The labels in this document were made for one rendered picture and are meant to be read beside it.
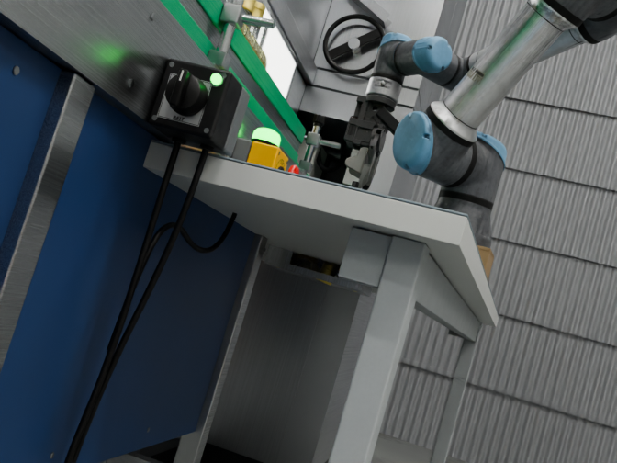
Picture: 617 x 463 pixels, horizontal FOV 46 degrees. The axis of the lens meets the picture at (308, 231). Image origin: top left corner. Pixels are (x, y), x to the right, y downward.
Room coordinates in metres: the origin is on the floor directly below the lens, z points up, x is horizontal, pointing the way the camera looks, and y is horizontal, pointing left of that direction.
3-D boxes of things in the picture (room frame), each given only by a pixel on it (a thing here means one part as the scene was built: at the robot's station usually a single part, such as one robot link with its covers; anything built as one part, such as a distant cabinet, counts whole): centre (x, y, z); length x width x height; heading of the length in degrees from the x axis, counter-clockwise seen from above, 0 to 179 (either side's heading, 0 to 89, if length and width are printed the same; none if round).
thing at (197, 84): (0.78, 0.17, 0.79); 0.04 x 0.03 x 0.04; 77
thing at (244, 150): (1.11, 0.10, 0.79); 0.07 x 0.07 x 0.07; 77
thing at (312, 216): (1.74, 0.32, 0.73); 1.58 x 1.52 x 0.04; 162
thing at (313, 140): (1.54, 0.07, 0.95); 0.17 x 0.03 x 0.12; 77
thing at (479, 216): (1.54, -0.30, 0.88); 0.15 x 0.15 x 0.10
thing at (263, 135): (1.11, 0.10, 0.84); 0.04 x 0.04 x 0.03
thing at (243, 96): (0.84, 0.16, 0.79); 0.08 x 0.08 x 0.08; 77
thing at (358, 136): (1.62, -0.07, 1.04); 0.09 x 0.08 x 0.12; 77
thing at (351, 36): (2.37, 0.03, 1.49); 0.21 x 0.05 x 0.21; 77
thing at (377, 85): (1.61, -0.07, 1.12); 0.08 x 0.08 x 0.05
